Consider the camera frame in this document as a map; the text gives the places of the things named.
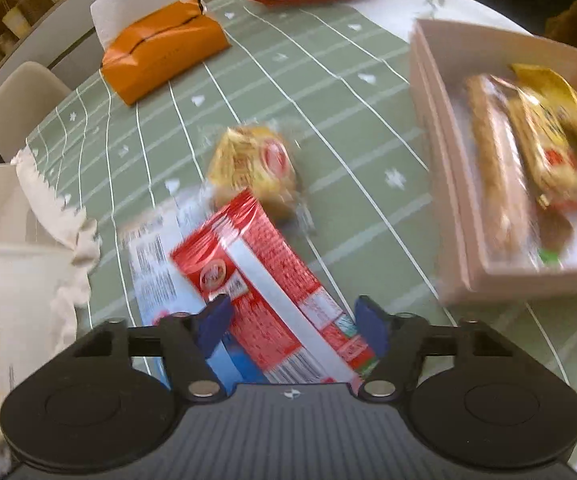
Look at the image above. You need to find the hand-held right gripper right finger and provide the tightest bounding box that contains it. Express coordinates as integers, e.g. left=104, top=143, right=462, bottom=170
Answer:
left=353, top=296, right=515, bottom=402

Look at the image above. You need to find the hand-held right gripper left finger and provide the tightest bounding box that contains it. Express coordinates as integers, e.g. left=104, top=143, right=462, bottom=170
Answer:
left=72, top=294, right=235, bottom=402

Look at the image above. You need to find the red snack packet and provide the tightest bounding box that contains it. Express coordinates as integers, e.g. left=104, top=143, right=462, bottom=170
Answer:
left=170, top=189, right=380, bottom=387

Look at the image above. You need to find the pink cardboard box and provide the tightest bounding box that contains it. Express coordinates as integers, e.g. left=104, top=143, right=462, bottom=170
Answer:
left=408, top=18, right=577, bottom=307

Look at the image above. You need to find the clear cracker sleeve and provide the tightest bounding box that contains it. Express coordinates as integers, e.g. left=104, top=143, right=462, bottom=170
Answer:
left=465, top=73, right=537, bottom=264

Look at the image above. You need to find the small orange gold snack packet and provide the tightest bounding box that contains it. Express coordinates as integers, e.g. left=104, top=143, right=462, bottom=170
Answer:
left=507, top=87, right=577, bottom=212

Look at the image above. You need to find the gold foil snack packet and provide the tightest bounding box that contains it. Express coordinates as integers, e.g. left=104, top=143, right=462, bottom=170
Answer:
left=511, top=62, right=577, bottom=157

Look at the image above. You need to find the blue and white snack packet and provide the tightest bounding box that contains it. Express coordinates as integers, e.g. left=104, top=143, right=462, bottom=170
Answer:
left=117, top=199, right=250, bottom=392

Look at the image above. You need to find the yellow pastry packet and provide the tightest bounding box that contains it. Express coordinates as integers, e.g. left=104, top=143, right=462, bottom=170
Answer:
left=207, top=126, right=302, bottom=224

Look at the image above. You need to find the cream scalloped cloth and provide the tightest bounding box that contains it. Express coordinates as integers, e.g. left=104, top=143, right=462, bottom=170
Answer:
left=0, top=147, right=102, bottom=467

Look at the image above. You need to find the orange tissue box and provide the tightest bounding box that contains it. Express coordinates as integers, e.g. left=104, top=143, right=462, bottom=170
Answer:
left=100, top=0, right=232, bottom=106

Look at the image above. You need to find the white sideboard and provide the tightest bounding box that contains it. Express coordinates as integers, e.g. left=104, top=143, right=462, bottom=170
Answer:
left=0, top=0, right=142, bottom=100

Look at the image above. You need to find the white tissue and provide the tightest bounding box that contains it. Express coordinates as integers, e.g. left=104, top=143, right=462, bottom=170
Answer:
left=90, top=0, right=192, bottom=49

